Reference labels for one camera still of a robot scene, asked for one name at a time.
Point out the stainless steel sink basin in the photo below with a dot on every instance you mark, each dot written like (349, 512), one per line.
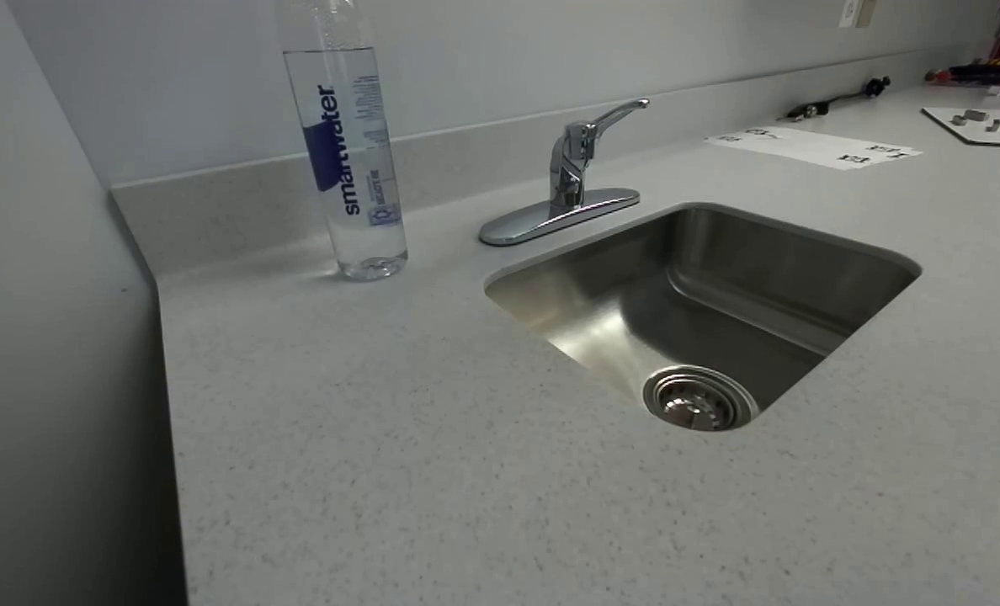
(687, 292)

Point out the clear plastic water bottle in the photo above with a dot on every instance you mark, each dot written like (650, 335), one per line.
(349, 155)

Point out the metal sink drain strainer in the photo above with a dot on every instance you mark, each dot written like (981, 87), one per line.
(695, 400)

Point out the white printed paper sheet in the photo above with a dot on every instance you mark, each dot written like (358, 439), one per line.
(821, 147)

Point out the black tool on counter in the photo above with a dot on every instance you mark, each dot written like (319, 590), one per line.
(840, 100)

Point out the dark-edged board with parts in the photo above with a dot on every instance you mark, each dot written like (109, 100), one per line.
(987, 124)

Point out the chrome faucet base plate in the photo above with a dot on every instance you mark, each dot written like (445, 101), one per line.
(554, 218)

